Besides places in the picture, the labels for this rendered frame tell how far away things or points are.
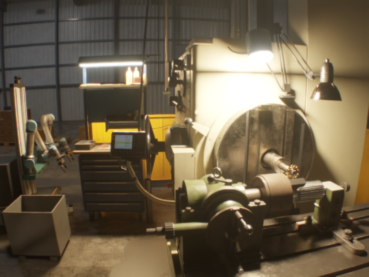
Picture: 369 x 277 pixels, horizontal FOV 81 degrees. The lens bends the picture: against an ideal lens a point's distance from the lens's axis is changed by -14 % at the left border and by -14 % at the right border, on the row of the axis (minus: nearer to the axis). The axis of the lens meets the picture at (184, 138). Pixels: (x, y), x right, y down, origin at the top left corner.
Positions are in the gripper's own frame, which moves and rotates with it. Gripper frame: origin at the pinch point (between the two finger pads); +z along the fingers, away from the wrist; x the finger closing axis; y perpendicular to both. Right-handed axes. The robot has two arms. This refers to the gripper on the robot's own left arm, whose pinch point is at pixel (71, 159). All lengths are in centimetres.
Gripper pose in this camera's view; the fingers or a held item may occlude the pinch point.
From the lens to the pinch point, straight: 358.1
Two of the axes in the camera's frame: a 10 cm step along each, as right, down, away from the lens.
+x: -1.0, -0.6, 9.9
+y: 9.1, -4.2, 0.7
